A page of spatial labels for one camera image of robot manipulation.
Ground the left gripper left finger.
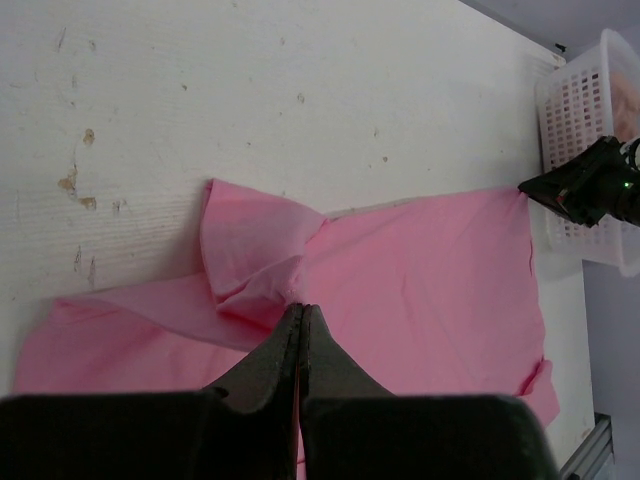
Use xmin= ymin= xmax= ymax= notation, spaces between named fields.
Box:
xmin=204 ymin=304 xmax=303 ymax=479

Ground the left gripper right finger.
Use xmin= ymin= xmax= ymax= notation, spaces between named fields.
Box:
xmin=298 ymin=305 xmax=393 ymax=479

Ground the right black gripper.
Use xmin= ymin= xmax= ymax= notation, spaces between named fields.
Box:
xmin=518 ymin=136 xmax=633 ymax=228

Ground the white plastic basket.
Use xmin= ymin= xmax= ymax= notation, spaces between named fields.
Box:
xmin=535 ymin=29 xmax=639 ymax=277

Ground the beige t shirt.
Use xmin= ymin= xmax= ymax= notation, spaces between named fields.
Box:
xmin=610 ymin=72 xmax=639 ymax=142

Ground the pink t shirt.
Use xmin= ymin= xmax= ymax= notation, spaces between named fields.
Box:
xmin=12 ymin=178 xmax=561 ymax=480

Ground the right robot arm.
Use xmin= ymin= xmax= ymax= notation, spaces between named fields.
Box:
xmin=518 ymin=136 xmax=639 ymax=228

